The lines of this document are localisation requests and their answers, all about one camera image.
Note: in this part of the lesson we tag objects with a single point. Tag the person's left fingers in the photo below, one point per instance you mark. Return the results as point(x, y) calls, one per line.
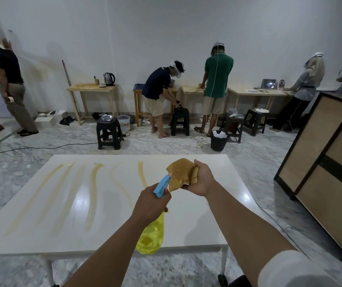
point(166, 200)

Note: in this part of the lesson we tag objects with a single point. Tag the black iron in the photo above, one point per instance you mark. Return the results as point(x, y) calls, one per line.
point(180, 105)

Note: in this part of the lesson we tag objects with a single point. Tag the white power strip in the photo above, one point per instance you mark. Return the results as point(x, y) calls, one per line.
point(200, 141)

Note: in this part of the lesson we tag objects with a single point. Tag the person's right thumb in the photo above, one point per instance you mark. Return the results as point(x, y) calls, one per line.
point(199, 167)

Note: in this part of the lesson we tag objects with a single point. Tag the wooden cabinet black frame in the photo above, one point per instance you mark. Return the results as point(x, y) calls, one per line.
point(329, 164)

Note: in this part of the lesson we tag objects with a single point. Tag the person's right hand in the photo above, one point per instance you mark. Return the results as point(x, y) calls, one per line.
point(205, 180)

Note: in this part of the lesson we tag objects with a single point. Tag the black plastic stool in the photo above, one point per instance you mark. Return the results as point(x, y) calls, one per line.
point(180, 119)
point(109, 131)
point(233, 124)
point(254, 121)

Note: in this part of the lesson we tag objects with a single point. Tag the crumpled foil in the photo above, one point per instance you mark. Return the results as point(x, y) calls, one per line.
point(107, 118)

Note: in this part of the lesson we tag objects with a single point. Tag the white tape roll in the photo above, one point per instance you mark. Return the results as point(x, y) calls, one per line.
point(9, 100)

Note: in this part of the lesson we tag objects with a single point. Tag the yellow spray bottle blue nozzle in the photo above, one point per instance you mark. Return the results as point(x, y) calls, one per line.
point(151, 236)

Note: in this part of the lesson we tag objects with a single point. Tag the person's left forearm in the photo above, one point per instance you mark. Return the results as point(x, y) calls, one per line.
point(108, 254)

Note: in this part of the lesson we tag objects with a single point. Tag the orange wooden table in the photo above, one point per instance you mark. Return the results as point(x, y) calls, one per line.
point(136, 98)

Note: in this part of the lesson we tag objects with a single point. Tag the printed paper sheet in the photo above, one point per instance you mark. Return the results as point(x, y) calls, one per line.
point(251, 91)

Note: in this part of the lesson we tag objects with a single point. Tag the steel electric kettle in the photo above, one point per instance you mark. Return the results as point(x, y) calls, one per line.
point(109, 79)

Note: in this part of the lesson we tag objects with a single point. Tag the person's right forearm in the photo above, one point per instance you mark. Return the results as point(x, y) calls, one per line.
point(248, 224)

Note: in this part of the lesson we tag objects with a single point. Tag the white shirt sleeve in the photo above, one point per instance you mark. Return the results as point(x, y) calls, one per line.
point(293, 270)

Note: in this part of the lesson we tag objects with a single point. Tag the white plastic bucket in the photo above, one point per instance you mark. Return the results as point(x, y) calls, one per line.
point(124, 122)

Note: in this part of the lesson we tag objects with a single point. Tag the long light wooden table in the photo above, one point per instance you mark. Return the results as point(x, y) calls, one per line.
point(248, 93)

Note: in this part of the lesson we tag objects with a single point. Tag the wooden utensil holder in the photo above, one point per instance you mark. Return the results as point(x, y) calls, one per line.
point(96, 81)

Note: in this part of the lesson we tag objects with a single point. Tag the brown cleaning cloth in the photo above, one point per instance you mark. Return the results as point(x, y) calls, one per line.
point(181, 173)

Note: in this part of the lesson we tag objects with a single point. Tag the white plate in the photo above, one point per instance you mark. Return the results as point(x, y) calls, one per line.
point(261, 110)

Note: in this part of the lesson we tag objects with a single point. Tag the person's left hand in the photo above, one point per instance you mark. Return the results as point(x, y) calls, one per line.
point(148, 204)

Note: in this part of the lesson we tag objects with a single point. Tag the wooden broom stick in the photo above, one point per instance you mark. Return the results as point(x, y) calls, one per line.
point(69, 83)

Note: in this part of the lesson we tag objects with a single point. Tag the black waste bin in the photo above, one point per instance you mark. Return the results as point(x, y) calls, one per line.
point(218, 143)

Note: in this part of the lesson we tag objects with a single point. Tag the white table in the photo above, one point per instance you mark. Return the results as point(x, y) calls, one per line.
point(78, 206)

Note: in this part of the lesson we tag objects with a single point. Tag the white boxes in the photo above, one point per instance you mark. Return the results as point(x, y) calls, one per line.
point(48, 118)

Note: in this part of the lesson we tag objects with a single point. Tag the tablet screen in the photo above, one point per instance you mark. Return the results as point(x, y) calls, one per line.
point(269, 83)

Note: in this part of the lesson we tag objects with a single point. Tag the black cloth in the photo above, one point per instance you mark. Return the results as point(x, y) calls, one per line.
point(67, 120)

